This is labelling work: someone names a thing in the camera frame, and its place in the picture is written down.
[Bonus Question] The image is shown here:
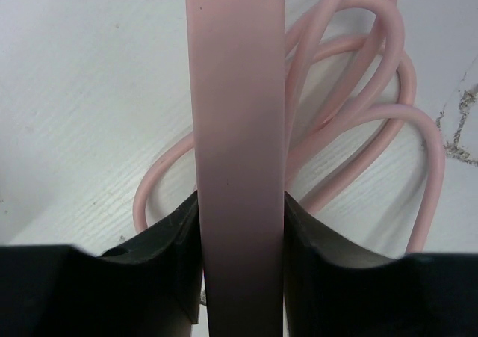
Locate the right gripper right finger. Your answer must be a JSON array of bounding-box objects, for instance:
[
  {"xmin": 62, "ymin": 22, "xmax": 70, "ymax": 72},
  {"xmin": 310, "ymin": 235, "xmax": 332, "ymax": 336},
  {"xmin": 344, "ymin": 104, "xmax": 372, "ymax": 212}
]
[{"xmin": 284, "ymin": 195, "xmax": 477, "ymax": 336}]

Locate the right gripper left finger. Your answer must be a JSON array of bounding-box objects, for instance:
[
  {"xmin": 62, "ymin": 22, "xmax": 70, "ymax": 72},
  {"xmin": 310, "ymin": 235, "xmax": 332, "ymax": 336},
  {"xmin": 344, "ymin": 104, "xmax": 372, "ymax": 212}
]
[{"xmin": 1, "ymin": 194, "xmax": 202, "ymax": 336}]

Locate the pink power cord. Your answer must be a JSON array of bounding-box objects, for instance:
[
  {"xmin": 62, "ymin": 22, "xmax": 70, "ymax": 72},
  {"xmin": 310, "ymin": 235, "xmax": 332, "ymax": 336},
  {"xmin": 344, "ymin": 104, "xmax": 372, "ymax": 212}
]
[{"xmin": 133, "ymin": 0, "xmax": 446, "ymax": 256}]

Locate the pink power strip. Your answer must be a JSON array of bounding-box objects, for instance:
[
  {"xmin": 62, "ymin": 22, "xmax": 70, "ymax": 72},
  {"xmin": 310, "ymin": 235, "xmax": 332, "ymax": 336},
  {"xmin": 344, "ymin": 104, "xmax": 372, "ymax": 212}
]
[{"xmin": 186, "ymin": 0, "xmax": 285, "ymax": 336}]

